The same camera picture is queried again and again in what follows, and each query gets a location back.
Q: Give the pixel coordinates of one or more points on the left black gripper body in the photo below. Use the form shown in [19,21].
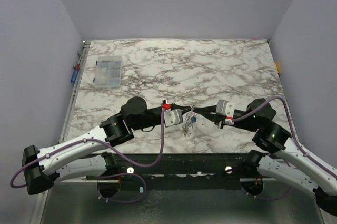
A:
[174,105]

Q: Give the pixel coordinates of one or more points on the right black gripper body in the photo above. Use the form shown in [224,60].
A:
[218,116]

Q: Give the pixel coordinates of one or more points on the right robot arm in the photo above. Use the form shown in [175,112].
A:
[307,172]

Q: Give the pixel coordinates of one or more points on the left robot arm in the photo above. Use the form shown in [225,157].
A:
[46,166]

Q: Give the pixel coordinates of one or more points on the clear plastic organizer box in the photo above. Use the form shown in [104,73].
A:
[108,72]

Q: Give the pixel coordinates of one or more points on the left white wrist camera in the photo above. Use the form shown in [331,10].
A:
[173,117]

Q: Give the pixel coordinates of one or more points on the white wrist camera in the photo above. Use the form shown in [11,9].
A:
[173,117]
[225,108]

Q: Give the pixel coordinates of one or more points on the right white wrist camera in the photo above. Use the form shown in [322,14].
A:
[225,108]

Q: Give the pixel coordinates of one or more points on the black table edge rail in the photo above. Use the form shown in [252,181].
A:
[172,172]

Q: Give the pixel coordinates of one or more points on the blue clamp on wall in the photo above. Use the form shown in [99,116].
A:
[74,75]

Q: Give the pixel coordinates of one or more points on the aluminium side rail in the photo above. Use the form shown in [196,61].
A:
[76,80]

